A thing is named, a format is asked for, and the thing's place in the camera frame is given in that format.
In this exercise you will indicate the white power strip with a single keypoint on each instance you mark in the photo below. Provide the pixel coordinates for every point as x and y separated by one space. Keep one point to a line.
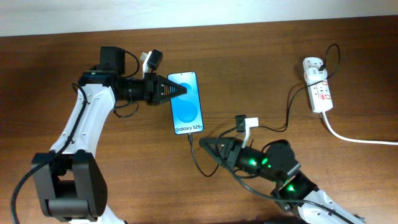
319 93

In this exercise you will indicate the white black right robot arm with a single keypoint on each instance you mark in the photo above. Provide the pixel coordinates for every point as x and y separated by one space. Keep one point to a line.
294 192

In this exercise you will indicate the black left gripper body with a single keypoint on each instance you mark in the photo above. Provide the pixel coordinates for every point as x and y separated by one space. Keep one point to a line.
150 87

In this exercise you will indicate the blue Galaxy S25+ smartphone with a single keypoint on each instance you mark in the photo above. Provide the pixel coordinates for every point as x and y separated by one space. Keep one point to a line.
186 108

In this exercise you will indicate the white USB charger plug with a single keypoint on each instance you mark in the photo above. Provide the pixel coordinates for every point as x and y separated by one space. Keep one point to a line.
313 75

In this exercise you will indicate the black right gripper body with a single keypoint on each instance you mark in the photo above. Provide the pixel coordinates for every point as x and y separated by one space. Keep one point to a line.
232 162

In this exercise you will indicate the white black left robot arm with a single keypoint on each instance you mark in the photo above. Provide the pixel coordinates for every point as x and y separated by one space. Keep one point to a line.
69 183

